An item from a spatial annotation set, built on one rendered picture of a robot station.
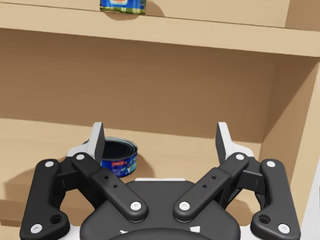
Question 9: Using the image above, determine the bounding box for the pale wooden shelf unit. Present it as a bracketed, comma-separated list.
[0, 0, 320, 240]

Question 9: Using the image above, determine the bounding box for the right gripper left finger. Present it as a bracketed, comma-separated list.
[19, 121, 149, 238]

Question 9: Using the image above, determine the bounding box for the green and blue rectangular can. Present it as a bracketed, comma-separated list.
[99, 0, 147, 15]

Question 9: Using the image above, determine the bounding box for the blue flat can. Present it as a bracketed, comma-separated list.
[101, 136, 139, 178]

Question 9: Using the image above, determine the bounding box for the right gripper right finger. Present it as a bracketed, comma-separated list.
[172, 121, 302, 238]

